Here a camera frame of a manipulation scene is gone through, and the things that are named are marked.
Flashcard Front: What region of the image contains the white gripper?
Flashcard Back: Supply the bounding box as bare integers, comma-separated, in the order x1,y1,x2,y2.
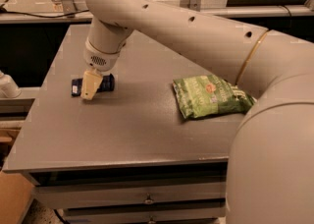
80,40,120,100

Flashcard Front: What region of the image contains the dark blue rxbar wrapper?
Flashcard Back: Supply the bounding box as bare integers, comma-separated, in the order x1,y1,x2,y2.
72,74,115,97

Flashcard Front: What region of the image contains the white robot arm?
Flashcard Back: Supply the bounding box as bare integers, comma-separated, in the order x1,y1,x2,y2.
85,0,314,224

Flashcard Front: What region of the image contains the white pipe fitting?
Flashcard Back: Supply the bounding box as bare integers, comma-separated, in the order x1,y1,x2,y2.
0,71,22,98

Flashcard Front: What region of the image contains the grey drawer cabinet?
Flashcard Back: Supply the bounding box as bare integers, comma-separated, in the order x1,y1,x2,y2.
4,25,241,224

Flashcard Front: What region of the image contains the green chip bag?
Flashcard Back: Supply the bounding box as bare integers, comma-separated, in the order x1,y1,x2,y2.
173,75,255,119

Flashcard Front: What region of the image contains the upper drawer knob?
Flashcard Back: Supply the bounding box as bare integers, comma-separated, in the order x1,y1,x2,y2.
144,195,154,205

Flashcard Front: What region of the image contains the drawer knob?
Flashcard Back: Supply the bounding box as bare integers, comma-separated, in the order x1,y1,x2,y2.
147,217,157,224
144,195,154,205

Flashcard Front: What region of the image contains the brown cardboard box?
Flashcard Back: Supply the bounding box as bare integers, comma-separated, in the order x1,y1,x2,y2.
0,172,33,224

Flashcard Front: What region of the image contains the lower drawer knob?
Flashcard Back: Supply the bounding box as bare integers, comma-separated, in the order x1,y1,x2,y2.
147,217,157,224

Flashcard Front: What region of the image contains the black cable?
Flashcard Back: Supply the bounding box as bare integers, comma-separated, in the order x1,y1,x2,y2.
0,7,91,20

